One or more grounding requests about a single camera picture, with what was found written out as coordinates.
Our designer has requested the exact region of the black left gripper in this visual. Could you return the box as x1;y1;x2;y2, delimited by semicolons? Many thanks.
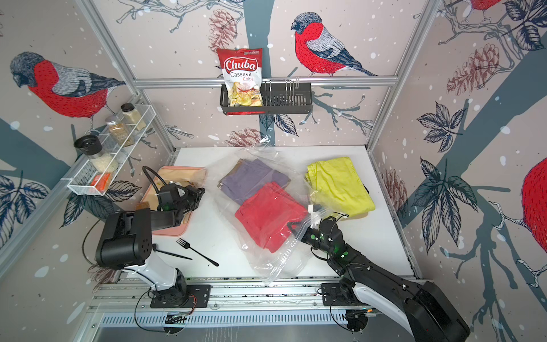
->
175;185;204;212

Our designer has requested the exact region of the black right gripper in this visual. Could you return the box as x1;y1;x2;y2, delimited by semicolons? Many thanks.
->
286;222;335;259

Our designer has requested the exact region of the red garment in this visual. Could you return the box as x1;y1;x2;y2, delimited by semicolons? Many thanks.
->
235;182;308;253

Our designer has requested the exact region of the clear plastic vacuum bag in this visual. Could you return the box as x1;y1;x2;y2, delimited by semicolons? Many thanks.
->
205;147;334;284

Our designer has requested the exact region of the neon yellow garment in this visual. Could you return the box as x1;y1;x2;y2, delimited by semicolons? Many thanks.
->
305;157;375;216

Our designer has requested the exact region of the beige knitted garment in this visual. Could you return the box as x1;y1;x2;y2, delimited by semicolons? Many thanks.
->
347;212;370;219

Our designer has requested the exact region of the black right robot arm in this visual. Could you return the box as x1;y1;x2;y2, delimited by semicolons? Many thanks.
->
287;216;470;341

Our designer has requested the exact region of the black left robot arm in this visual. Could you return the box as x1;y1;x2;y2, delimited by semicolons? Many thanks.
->
95;182;205;306

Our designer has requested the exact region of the red Chuba cassava chips bag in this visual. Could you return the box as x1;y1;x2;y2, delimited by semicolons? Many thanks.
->
217;48;263;107

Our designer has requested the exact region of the pink tray with beige mat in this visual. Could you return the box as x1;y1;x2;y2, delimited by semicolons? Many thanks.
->
140;166;207;237

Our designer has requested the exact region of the black plastic fork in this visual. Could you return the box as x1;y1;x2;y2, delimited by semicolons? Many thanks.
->
176;238;219;267

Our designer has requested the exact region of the small red packet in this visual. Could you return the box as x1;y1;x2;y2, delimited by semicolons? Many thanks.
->
90;172;113;192

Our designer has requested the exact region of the brown folded garment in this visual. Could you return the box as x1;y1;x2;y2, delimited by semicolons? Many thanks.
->
217;159;247;188

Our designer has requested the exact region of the purple grey folded garment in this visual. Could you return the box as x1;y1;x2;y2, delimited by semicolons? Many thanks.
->
219;159;291;205

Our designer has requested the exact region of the brown spice jar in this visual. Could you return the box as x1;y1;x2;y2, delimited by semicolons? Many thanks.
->
105;115;134;148

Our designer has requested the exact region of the clear acrylic spice shelf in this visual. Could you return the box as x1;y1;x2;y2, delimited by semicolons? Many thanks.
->
68;104;156;196

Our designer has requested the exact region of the yellow spice jar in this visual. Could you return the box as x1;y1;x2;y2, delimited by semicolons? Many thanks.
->
121;103;147;131

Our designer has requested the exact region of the black lid spice jar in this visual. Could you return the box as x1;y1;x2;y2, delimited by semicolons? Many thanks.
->
74;135;119;174

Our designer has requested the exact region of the black corrugated cable hose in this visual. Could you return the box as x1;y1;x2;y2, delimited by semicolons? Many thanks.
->
142;165;168;193

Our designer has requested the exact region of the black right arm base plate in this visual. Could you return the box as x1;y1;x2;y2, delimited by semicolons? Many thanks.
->
318;283;363;306

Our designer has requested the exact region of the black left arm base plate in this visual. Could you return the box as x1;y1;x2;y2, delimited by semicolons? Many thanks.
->
150;284;212;309

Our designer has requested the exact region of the black wire wall basket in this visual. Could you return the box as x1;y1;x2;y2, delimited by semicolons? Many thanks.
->
219;81;313;115

